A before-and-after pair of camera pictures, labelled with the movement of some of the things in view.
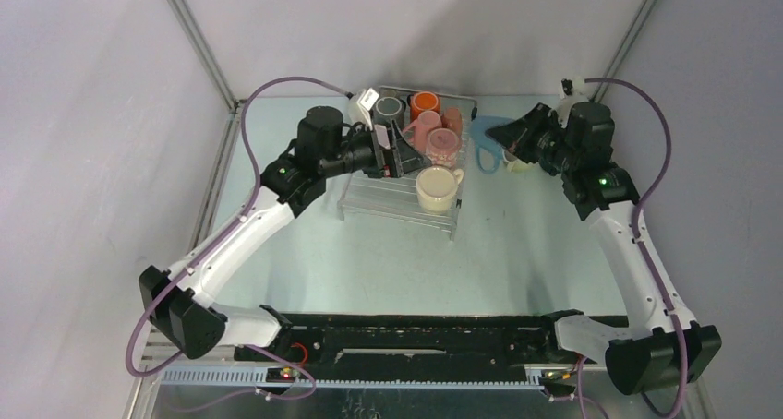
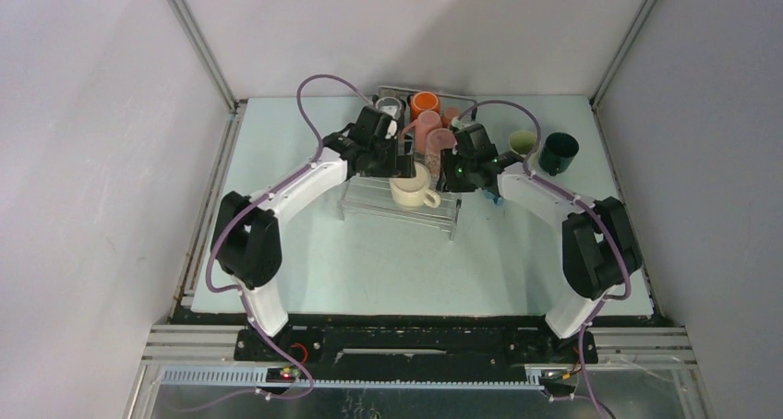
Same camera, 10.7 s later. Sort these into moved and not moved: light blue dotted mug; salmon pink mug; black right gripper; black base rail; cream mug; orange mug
Moved: black right gripper; cream mug; light blue dotted mug
Not moved: black base rail; salmon pink mug; orange mug
